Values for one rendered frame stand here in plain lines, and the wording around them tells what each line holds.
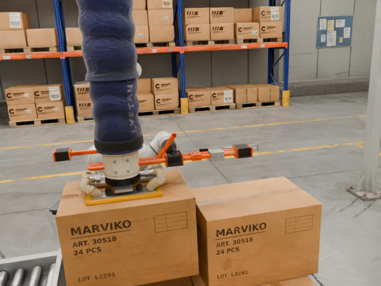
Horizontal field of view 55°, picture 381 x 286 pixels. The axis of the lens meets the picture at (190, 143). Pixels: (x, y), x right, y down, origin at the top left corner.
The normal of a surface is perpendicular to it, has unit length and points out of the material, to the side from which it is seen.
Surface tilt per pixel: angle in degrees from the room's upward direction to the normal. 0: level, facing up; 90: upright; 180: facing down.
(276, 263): 90
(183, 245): 90
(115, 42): 74
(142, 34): 92
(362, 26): 90
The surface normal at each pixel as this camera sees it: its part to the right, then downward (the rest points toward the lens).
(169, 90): 0.26, 0.28
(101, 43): -0.11, -0.01
